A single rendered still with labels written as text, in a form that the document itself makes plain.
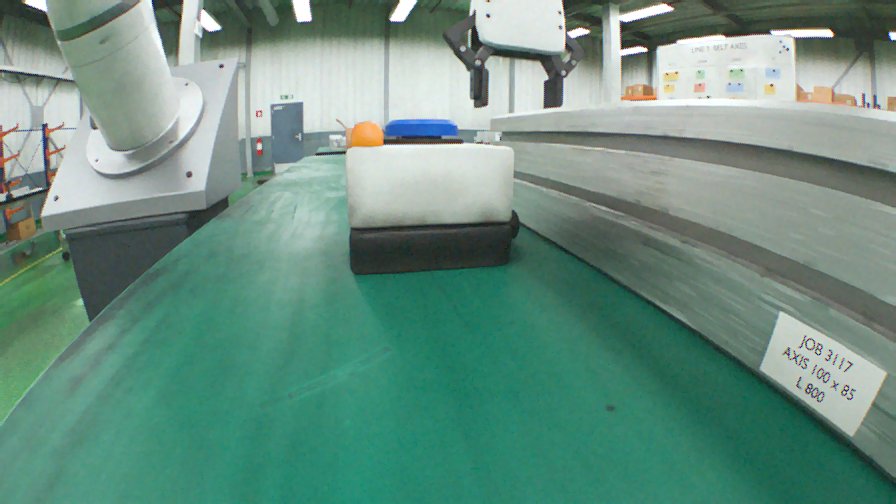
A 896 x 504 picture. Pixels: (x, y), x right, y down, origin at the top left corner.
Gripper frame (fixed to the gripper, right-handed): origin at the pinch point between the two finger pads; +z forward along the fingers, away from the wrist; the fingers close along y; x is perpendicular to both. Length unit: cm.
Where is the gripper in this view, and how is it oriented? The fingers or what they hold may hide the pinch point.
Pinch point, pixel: (517, 99)
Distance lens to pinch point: 41.2
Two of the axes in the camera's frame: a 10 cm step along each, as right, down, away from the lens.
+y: -9.8, 0.5, -2.1
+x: 2.1, 3.0, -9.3
